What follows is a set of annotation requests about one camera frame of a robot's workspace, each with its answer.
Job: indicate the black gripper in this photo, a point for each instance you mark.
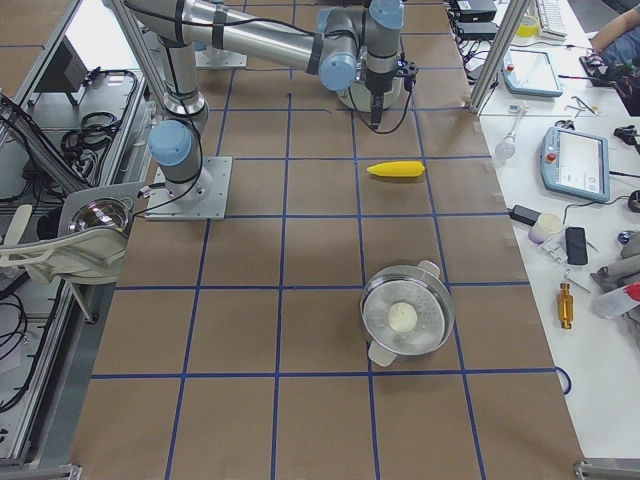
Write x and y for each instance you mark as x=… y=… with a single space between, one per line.
x=377 y=87

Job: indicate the yellow corn cob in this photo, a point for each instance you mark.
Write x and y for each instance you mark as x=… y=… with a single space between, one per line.
x=397 y=169

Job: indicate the glass pot lid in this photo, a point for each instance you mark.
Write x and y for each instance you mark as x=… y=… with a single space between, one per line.
x=407 y=312

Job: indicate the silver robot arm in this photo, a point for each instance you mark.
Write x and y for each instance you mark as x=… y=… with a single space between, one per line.
x=175 y=142
x=354 y=51

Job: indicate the pale green steel pot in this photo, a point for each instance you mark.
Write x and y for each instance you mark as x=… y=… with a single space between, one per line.
x=407 y=315

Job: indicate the blue teach pendant far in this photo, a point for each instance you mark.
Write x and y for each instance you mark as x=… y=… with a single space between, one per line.
x=530 y=73

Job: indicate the blue teach pendant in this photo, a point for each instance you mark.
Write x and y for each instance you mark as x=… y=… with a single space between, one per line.
x=575 y=164
x=530 y=73

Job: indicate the yellow tape roll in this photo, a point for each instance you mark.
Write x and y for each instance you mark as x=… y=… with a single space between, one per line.
x=527 y=27

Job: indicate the black power adapter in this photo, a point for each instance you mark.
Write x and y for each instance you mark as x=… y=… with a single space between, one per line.
x=524 y=215

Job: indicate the blue teach pendant near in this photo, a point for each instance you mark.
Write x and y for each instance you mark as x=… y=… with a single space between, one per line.
x=575 y=164

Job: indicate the black smartphone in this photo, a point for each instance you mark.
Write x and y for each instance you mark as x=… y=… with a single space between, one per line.
x=576 y=246

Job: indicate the gold brass fitting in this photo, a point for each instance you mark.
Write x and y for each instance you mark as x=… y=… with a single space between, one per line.
x=565 y=306

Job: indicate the grey chair with bowl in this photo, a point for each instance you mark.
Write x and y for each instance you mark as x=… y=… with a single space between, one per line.
x=89 y=257

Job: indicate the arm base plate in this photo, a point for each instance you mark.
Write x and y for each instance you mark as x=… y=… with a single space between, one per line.
x=206 y=200
x=216 y=59

